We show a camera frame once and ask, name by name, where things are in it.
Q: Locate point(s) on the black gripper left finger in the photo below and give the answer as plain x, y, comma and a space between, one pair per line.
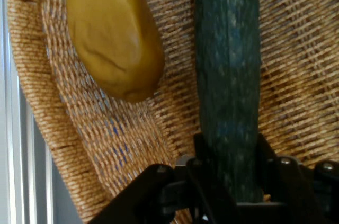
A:
164, 192

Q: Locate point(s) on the yellow potato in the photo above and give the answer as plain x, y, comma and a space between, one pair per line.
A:
114, 38

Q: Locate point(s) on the aluminium window rail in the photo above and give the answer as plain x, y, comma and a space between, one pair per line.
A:
16, 155

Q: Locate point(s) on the woven wicker basket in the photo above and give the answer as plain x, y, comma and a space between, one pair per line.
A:
291, 75

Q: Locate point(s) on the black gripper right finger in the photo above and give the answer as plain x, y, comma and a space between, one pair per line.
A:
304, 189

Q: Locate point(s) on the dark green cucumber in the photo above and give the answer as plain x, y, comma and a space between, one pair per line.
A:
227, 75

